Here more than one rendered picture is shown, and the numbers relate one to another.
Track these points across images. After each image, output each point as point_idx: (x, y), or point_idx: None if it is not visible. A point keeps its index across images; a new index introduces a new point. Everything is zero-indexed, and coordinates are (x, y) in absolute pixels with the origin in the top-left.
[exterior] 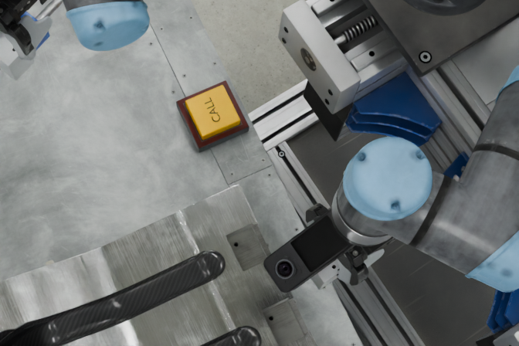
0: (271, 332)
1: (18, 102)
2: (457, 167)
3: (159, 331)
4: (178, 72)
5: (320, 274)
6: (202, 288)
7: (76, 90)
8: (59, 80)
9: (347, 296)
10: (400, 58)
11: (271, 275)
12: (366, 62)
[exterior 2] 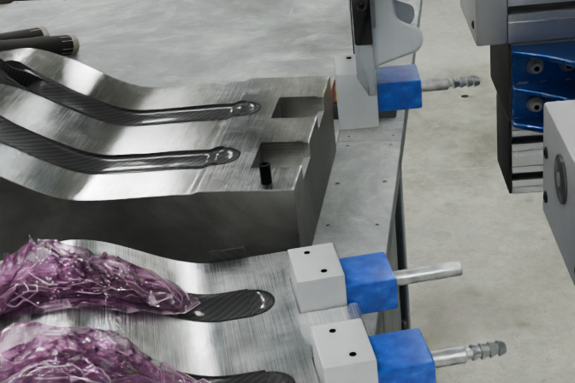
0: (254, 156)
1: (193, 70)
2: None
3: (139, 138)
4: None
5: (337, 70)
6: (216, 121)
7: (250, 73)
8: (241, 66)
9: None
10: None
11: None
12: None
